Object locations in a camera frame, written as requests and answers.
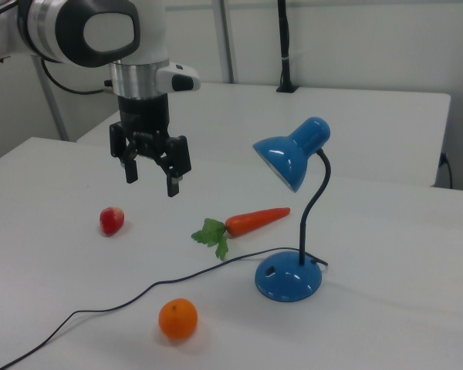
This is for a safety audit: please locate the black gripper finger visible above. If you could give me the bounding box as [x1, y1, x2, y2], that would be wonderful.
[150, 134, 193, 198]
[108, 121, 140, 185]

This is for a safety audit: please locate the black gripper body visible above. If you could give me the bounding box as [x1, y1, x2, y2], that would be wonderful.
[117, 93, 171, 158]

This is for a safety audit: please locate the blue desk lamp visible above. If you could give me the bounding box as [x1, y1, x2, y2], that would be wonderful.
[252, 116, 332, 303]

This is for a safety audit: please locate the red toy strawberry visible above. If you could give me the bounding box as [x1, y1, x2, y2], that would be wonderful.
[99, 207, 126, 237]

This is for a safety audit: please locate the orange toy carrot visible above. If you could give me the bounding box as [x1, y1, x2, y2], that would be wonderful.
[191, 207, 292, 262]

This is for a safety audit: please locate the orange toy mandarin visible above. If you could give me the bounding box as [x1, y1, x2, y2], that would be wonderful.
[158, 298, 198, 341]

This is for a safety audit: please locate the black pole with base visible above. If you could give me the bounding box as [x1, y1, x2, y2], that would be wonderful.
[275, 0, 300, 94]

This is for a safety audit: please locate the white background table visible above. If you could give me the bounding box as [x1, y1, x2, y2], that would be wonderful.
[76, 79, 451, 188]

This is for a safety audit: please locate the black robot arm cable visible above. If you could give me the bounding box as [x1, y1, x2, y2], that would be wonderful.
[40, 57, 115, 96]

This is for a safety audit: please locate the grey metal frame post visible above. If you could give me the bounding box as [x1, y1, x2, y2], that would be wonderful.
[31, 55, 71, 143]
[212, 0, 237, 84]

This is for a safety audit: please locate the dark lamp power cord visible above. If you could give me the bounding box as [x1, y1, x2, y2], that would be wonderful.
[0, 248, 330, 370]

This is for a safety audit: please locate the black wall cable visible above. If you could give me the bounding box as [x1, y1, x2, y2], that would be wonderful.
[439, 152, 455, 190]

